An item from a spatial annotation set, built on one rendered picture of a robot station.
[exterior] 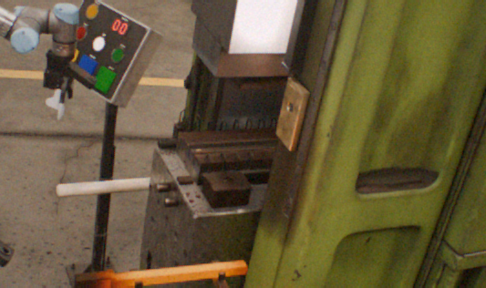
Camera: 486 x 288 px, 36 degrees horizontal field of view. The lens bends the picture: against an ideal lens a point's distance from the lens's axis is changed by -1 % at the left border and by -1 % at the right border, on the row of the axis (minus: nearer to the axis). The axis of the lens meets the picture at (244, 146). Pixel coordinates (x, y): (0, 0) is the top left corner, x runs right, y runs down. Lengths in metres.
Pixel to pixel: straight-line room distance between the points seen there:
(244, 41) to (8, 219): 1.88
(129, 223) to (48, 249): 0.42
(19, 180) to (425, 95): 2.36
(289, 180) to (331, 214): 0.15
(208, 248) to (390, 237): 0.53
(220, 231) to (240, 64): 0.48
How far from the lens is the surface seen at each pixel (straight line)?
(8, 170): 3.90
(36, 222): 3.56
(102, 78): 2.57
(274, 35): 2.03
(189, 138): 2.32
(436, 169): 2.11
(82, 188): 2.67
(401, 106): 1.96
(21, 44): 2.24
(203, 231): 2.16
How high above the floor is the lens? 2.14
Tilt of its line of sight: 29 degrees down
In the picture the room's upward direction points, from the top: 12 degrees clockwise
